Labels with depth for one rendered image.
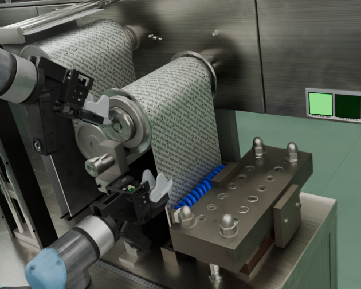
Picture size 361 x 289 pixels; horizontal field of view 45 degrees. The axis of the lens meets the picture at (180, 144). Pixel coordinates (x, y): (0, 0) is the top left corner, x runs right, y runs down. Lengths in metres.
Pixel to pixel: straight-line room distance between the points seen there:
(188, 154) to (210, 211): 0.14
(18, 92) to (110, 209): 0.27
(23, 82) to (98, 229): 0.28
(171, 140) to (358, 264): 1.58
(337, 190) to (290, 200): 1.85
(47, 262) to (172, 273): 0.36
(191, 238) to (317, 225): 0.34
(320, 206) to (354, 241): 1.31
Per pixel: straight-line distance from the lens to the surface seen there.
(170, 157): 0.96
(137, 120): 0.88
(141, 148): 0.92
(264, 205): 0.97
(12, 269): 1.22
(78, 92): 0.83
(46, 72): 0.79
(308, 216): 1.15
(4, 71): 0.72
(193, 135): 1.02
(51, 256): 0.77
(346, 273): 2.31
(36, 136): 0.81
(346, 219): 2.62
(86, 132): 1.04
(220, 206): 0.98
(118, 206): 0.84
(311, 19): 0.99
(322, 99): 1.03
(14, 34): 1.05
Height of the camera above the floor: 1.59
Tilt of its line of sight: 26 degrees down
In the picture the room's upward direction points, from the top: 11 degrees counter-clockwise
